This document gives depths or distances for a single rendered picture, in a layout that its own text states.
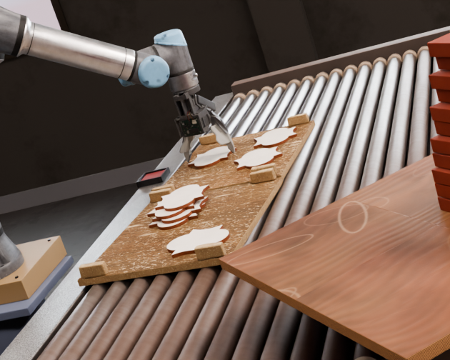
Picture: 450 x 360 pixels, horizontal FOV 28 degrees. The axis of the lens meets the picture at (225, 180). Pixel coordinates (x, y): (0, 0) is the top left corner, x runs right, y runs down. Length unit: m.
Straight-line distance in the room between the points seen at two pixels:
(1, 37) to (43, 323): 0.66
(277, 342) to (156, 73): 0.92
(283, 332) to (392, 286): 0.29
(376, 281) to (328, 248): 0.16
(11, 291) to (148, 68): 0.60
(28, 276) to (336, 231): 0.91
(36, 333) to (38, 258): 0.42
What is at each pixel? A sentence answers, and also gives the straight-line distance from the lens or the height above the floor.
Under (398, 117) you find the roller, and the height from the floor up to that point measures 0.92.
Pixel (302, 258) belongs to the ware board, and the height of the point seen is 1.04.
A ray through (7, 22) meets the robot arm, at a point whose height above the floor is 1.46.
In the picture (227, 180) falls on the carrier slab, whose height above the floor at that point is 0.94.
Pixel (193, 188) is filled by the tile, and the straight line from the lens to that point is 2.09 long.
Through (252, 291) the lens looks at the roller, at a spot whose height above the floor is 0.91.
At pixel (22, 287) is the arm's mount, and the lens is 2.09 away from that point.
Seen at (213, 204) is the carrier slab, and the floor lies 0.94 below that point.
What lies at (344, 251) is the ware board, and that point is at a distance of 1.34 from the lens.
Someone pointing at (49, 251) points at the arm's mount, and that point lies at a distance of 2.21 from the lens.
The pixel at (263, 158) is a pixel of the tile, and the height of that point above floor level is 0.94.
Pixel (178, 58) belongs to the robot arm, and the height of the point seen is 1.23.
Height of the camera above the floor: 1.57
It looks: 17 degrees down
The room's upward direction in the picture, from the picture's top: 18 degrees counter-clockwise
